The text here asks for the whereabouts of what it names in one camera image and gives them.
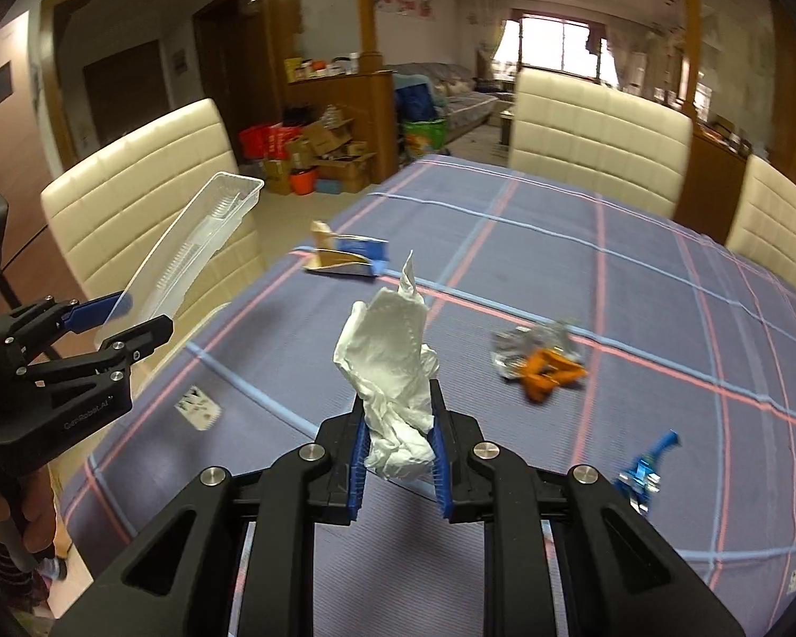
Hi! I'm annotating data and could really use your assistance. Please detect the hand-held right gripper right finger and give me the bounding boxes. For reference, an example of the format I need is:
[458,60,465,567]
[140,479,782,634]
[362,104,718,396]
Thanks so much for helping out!
[430,378,747,637]

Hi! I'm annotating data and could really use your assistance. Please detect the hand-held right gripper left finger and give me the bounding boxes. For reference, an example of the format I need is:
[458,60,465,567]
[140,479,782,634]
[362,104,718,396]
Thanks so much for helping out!
[51,388,373,637]

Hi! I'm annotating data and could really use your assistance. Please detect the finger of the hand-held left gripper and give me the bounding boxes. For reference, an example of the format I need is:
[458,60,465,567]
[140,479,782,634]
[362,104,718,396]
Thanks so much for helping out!
[0,290,134,363]
[23,314,175,391]

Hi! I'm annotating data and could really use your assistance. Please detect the white tissue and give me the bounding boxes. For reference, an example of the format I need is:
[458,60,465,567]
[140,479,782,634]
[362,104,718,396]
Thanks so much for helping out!
[333,248,440,480]

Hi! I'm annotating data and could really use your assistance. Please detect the clear plastic tray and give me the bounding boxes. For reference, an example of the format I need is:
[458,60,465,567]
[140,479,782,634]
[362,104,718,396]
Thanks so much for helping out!
[96,171,266,352]

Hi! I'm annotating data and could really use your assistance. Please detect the person's left forearm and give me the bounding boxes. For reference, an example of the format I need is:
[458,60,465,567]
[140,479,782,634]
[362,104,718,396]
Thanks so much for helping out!
[0,534,44,618]

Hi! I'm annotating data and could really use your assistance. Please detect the person's left hand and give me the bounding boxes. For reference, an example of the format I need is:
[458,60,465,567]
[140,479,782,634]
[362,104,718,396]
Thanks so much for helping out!
[0,458,57,562]

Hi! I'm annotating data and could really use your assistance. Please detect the orange wrapper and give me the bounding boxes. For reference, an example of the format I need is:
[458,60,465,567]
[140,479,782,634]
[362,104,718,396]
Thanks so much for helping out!
[521,347,586,404]

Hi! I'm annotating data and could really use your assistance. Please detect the silver foil wrapper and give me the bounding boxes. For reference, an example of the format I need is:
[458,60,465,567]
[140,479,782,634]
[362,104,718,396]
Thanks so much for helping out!
[491,320,588,379]

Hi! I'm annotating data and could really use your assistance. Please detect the cream quilted chair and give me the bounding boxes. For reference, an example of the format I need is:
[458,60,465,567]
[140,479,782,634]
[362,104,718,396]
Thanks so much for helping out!
[507,68,694,220]
[725,154,796,309]
[40,98,266,346]

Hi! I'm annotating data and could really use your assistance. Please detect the blue foil wrapper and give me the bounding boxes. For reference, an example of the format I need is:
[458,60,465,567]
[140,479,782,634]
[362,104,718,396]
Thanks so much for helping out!
[613,430,681,512]

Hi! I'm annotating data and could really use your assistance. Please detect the brown and blue carton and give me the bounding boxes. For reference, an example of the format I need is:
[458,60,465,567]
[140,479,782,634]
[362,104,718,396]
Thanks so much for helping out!
[303,220,390,278]

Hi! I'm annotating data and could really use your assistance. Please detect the red bag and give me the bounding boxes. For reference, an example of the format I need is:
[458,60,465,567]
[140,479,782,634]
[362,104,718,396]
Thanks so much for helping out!
[240,123,302,163]

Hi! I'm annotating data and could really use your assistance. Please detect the purple plaid tablecloth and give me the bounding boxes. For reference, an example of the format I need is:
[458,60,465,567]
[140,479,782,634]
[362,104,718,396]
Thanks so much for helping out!
[59,154,796,637]

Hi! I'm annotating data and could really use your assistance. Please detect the pile of cardboard boxes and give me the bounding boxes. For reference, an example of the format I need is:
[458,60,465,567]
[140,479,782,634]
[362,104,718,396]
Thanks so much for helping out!
[262,105,377,195]

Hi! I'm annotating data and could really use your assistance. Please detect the wooden divider cabinet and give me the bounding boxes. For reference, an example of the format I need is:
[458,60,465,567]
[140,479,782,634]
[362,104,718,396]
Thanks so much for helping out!
[285,70,399,188]

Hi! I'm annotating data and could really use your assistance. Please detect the green printed bag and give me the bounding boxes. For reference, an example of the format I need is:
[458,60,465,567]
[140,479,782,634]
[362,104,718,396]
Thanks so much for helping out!
[401,118,449,164]

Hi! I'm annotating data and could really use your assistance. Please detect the blue bag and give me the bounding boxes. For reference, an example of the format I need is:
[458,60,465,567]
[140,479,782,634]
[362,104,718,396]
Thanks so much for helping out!
[394,76,440,124]

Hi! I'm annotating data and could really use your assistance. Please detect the grey sofa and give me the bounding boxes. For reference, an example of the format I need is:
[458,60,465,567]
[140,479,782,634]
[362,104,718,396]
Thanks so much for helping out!
[385,63,503,135]

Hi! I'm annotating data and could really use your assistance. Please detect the dark wooden sideboard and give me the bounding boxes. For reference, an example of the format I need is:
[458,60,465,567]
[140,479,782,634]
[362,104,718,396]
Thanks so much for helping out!
[677,120,771,241]

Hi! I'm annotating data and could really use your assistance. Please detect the window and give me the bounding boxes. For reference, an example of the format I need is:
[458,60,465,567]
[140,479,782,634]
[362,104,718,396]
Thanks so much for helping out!
[497,10,619,89]

